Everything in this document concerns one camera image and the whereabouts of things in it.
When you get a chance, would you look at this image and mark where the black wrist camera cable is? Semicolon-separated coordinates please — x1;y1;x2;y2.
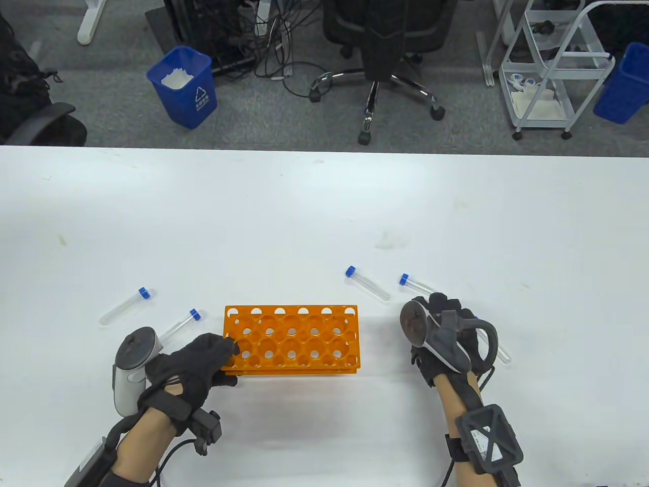
151;438;204;487

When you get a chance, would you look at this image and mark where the grey forearm pack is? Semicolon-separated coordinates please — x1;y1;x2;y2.
63;437;120;487

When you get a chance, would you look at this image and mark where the black cross-braced wrist camera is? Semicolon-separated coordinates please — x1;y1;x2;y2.
454;404;524;476

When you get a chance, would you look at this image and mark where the white bag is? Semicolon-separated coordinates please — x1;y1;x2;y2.
511;84;572;121

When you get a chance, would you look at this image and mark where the person's left forearm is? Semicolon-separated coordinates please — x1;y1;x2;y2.
113;403;192;483

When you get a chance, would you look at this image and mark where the black office chair chrome base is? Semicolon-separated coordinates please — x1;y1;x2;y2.
309;0;460;147

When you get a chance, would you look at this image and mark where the black computer tower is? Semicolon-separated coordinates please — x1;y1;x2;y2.
162;0;264;66

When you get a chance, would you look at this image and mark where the white power strip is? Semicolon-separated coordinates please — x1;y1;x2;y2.
255;0;273;37

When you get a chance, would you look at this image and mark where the black wrist strap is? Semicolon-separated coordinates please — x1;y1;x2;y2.
137;388;193;436

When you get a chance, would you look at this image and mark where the grey white hand controller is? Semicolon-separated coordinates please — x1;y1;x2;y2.
112;327;164;418

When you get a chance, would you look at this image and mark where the person's right forearm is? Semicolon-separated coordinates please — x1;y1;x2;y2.
435;372;514;487

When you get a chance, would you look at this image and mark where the plain blue bin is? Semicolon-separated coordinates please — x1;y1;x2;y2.
593;42;649;124

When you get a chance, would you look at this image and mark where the white wire rolling cart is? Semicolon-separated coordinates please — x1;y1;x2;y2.
498;0;617;142

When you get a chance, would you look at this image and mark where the person's right hand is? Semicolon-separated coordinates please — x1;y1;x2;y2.
411;293;483;389

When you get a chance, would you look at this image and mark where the blue bin with white symbol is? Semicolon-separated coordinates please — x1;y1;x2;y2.
146;45;219;130

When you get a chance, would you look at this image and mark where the blue-capped clear test tube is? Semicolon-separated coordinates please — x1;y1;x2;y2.
98;287;153;326
345;265;391;302
157;308;202;346
398;273;512;364

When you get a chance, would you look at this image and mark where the tangle of black cables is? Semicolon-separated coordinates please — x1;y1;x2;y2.
251;10;328;103

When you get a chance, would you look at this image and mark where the dark grey hand controller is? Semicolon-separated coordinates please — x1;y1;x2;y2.
399;299;500;377

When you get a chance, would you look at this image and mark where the crumpled white paper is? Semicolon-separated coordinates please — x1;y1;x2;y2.
160;67;195;92

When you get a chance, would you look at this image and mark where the orange test tube rack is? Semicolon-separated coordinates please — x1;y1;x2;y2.
222;304;361;376

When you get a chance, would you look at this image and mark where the white desk frame leg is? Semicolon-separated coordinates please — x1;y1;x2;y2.
476;0;514;87

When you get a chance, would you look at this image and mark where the black armchair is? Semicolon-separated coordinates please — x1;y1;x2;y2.
0;10;88;148

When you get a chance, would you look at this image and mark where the person's left hand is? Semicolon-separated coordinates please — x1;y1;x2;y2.
141;332;242;414

